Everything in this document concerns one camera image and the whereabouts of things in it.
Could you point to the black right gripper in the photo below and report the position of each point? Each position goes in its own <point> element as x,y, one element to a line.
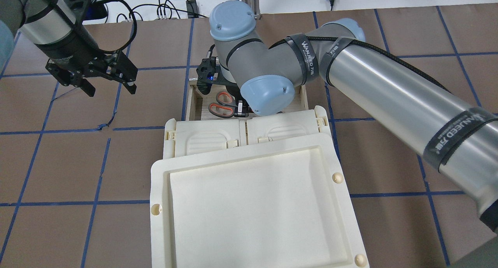
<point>242,108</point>

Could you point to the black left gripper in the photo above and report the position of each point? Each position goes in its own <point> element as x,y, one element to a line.
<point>69,49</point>

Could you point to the orange grey scissors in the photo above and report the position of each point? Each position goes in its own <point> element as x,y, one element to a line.
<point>225,105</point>

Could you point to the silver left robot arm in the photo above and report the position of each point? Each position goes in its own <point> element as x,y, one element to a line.
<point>20,15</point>

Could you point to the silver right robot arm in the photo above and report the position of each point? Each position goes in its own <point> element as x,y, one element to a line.
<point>455,138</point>

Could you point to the light wooden drawer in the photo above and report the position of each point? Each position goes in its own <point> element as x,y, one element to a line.
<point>197,103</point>

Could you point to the cream plastic storage box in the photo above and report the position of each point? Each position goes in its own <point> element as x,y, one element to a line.
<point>183,138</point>

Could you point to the cream plastic tray lid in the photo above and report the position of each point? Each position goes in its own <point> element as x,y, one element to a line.
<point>282,204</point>

